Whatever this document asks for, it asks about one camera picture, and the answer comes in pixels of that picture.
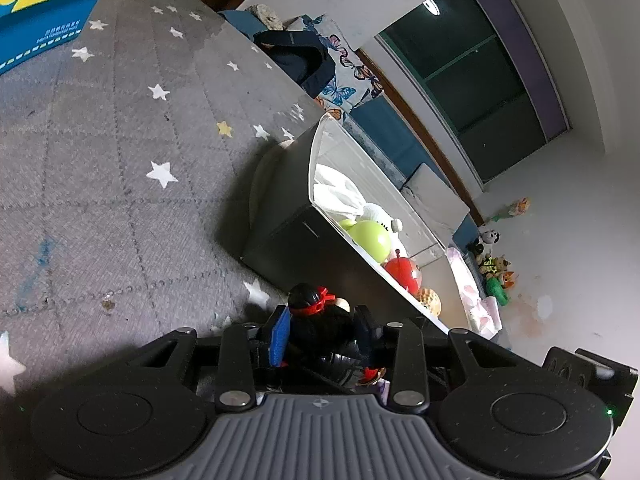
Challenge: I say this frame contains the white plush rabbit toy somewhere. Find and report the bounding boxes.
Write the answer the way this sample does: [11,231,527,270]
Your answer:
[312,164,404,233]

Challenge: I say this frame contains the dark blue backpack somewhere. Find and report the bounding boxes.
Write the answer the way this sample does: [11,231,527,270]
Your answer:
[254,30,335,99]

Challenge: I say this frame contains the yellow orange plush toys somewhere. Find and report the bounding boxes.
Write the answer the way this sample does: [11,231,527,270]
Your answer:
[480,256,516,289]

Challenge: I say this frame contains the black haired doll figurine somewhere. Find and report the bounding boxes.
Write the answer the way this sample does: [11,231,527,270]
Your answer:
[283,283,386,396]

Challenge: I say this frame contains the green toy object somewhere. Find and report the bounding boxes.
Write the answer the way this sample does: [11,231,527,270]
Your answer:
[485,278,509,307]

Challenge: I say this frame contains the butterfly print pillow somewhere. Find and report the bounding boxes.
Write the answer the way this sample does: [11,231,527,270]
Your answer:
[286,14,383,122]

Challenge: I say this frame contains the grey cushion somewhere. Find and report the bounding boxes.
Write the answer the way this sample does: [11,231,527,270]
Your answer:
[400,164,470,246]

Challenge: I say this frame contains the red round figurine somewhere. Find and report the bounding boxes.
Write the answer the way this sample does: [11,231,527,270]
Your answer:
[383,249,422,296]

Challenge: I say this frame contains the green alien figurine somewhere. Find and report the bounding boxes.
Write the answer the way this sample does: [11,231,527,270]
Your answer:
[338,219,392,263]

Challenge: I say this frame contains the dark window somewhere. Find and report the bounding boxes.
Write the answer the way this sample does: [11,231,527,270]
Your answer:
[381,0,568,183]

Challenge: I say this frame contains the grey open storage box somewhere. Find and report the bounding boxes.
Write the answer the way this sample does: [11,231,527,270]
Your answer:
[242,115,470,332]

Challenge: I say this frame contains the flower bouquet on wall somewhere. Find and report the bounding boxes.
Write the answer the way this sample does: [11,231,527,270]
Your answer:
[488,197,532,222]

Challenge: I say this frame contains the beige peanut toy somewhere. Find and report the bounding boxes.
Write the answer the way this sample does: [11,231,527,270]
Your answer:
[416,287,442,318]

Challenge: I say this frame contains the panda plush toy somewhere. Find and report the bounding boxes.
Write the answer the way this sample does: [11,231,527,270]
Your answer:
[466,230,500,263]

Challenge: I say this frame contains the grey star pattern tablecloth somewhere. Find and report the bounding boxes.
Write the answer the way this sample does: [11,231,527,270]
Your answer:
[1,0,321,479]

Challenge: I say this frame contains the open pink tissue pack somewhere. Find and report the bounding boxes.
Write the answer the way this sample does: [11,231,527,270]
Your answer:
[446,246,502,339]

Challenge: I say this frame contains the blue yellow cardboard box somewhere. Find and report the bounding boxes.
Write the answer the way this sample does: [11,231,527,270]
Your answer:
[0,0,98,73]

